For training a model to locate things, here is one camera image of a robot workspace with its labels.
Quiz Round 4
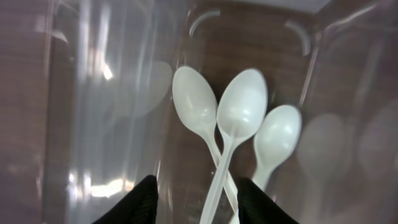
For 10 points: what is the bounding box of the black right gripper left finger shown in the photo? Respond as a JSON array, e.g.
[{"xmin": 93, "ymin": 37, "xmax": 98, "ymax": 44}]
[{"xmin": 93, "ymin": 175, "xmax": 159, "ymax": 224}]

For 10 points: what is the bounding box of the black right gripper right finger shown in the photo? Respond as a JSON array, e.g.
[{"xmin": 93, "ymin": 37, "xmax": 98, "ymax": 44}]
[{"xmin": 238, "ymin": 177, "xmax": 299, "ymax": 224}]

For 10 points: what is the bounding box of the clear plastic container right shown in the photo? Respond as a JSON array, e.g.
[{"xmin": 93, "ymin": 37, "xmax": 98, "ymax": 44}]
[{"xmin": 42, "ymin": 1, "xmax": 397, "ymax": 223}]

